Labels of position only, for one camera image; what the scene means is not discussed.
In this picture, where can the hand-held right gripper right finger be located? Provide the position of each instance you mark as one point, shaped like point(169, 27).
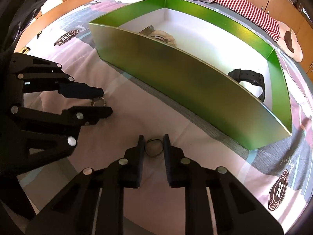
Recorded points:
point(174, 171)

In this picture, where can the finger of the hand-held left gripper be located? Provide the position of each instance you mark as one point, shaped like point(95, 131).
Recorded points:
point(78, 90)
point(93, 113)

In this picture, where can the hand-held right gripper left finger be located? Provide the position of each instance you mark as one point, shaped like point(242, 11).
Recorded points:
point(133, 171)

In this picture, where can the green cardboard box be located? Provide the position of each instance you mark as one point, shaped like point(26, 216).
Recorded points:
point(183, 83)

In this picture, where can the printed bedsheet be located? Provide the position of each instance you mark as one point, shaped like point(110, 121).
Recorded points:
point(146, 117)

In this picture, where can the white wrist watch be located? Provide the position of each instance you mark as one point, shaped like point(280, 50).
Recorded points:
point(168, 39)

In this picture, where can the black wrist watch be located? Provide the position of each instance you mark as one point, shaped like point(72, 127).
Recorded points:
point(247, 74)

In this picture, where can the plush toy with striped sleeve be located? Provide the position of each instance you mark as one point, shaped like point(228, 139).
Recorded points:
point(244, 5)

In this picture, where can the wooden wardrobe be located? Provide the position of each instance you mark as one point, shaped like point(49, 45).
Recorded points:
point(281, 0)

